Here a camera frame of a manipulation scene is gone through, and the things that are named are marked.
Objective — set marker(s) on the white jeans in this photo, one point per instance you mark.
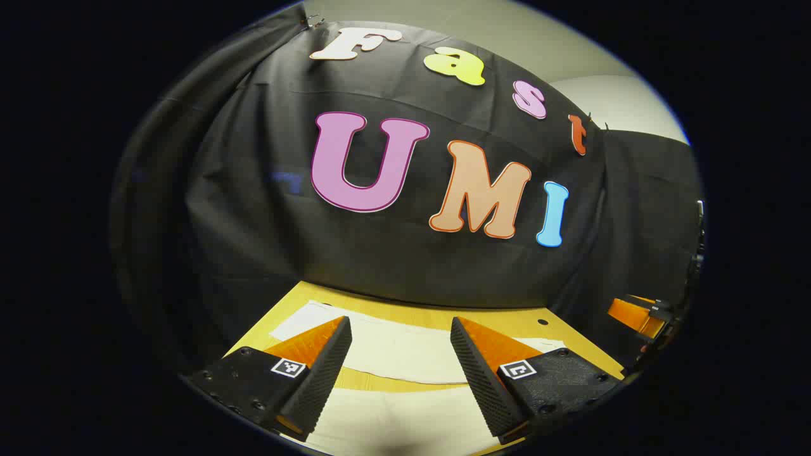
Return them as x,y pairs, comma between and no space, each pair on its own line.
399,345

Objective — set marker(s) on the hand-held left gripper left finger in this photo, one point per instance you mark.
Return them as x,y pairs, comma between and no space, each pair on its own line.
329,367

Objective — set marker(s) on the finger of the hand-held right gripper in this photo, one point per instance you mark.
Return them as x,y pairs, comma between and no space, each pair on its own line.
633,315

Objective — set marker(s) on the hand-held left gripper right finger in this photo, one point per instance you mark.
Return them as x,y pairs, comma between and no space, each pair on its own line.
475,373

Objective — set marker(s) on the black backdrop cloth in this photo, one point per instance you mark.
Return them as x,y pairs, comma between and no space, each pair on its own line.
380,253

